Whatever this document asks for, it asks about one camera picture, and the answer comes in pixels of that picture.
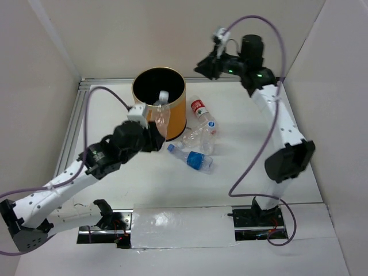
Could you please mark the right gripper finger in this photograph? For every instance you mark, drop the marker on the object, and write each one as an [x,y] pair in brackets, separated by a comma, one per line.
[209,67]
[218,49]

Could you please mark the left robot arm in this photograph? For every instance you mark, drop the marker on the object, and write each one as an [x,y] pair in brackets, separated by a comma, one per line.
[33,220]

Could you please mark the clear bottle blue round sticker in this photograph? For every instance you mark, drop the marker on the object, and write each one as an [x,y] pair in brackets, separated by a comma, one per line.
[208,137]

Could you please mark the clear bottle white cap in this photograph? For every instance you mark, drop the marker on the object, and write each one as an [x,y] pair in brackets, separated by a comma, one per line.
[191,138]

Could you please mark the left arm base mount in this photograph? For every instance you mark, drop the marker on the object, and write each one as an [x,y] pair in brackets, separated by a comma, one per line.
[118,233]

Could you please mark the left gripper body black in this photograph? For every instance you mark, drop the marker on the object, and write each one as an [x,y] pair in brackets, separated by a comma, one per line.
[132,151]

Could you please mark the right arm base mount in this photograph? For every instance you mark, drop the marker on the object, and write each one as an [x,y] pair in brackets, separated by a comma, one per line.
[248,227]

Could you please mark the blue label clear bottle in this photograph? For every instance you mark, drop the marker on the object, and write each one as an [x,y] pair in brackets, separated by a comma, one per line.
[195,160]

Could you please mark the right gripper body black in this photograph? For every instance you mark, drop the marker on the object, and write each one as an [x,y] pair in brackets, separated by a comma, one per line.
[234,64]

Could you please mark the red label clear bottle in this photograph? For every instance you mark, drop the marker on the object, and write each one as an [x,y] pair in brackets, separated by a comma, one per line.
[200,110]

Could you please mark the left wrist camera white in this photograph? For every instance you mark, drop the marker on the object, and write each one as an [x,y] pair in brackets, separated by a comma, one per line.
[138,113]

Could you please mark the orange cylindrical bin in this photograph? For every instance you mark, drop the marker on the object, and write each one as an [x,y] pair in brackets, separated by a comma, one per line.
[147,86]

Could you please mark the white tape patch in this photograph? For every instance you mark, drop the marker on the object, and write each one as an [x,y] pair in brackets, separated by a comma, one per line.
[168,228]

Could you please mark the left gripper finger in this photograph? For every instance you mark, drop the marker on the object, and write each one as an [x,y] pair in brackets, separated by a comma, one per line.
[156,139]
[145,142]

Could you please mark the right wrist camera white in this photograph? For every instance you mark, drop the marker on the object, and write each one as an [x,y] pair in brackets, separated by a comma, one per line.
[220,35]

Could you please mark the clear crushed bottle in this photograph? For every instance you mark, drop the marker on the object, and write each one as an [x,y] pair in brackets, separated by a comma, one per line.
[161,113]

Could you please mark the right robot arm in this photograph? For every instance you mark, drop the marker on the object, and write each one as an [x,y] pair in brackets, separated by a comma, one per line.
[292,151]

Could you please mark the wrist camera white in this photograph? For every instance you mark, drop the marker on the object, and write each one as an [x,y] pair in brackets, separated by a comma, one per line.
[220,35]
[138,113]

